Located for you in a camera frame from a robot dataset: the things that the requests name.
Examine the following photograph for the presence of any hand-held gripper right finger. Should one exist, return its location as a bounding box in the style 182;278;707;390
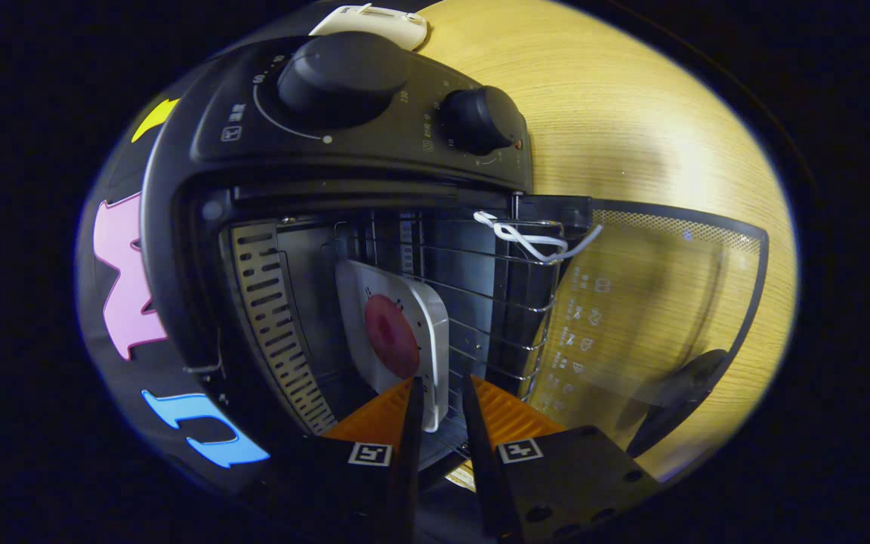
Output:
462;374;662;543

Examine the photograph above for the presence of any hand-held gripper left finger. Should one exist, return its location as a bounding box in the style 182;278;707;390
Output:
269;376;425;544

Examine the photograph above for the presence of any round pink meat patty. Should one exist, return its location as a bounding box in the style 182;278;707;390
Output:
364;294;421;380

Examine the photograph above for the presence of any white square plate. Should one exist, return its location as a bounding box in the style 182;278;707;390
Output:
335;259;451;433

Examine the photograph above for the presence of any black toaster oven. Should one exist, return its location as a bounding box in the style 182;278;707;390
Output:
140;32;770;515

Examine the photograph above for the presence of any white toaster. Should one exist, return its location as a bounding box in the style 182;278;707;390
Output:
308;3;430;52

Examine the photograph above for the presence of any white string tie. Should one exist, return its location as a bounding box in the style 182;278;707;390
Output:
473;210;603;264

